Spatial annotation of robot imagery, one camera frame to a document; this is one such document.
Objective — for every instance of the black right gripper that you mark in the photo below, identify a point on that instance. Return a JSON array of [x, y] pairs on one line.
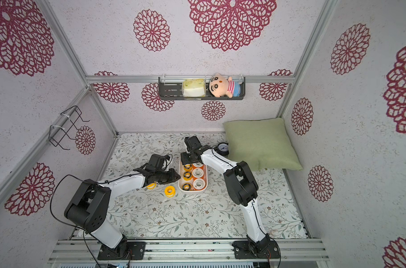
[[188, 157]]

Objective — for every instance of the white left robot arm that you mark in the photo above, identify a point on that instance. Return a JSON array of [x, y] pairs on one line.
[[89, 206]]

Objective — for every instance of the orange white tape roll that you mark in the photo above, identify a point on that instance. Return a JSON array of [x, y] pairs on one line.
[[198, 165], [199, 184], [198, 173]]

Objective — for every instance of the black wire wall rack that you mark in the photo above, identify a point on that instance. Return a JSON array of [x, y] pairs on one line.
[[57, 133]]

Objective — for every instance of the green square pillow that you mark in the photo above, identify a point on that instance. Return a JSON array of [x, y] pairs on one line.
[[262, 144]]

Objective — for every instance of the black yellow tape roll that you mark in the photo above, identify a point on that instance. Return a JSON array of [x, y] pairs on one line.
[[187, 176], [186, 187]]

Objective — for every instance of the black wall shelf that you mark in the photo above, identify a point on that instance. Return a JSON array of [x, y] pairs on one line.
[[171, 89]]

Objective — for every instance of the cartoon boy plush doll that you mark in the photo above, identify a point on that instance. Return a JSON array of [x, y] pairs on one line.
[[220, 86]]

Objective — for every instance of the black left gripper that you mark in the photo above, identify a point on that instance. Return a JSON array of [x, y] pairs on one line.
[[173, 177]]

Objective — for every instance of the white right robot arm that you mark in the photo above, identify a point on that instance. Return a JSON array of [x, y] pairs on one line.
[[243, 191]]

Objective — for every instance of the black round alarm clock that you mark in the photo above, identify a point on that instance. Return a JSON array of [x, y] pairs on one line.
[[222, 149]]

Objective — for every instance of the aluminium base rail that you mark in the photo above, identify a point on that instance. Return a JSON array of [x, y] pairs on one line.
[[188, 250]]

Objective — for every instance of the white plastic storage box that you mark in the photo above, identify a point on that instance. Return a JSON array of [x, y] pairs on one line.
[[193, 178]]

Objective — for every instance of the yellow-green sponge pack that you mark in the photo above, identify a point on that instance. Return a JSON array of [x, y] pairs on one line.
[[194, 88]]

